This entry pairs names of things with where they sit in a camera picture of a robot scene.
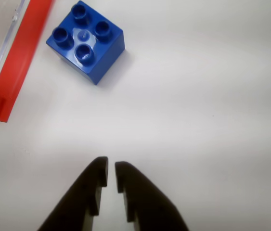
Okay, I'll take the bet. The blue lego brick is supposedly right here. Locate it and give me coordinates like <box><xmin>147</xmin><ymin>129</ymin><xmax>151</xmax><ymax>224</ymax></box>
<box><xmin>45</xmin><ymin>0</ymin><xmax>126</xmax><ymax>86</ymax></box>

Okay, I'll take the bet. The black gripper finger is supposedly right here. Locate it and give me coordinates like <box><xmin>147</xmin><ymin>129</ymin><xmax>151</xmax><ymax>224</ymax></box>
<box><xmin>38</xmin><ymin>156</ymin><xmax>109</xmax><ymax>231</ymax></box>
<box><xmin>115</xmin><ymin>161</ymin><xmax>190</xmax><ymax>231</ymax></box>

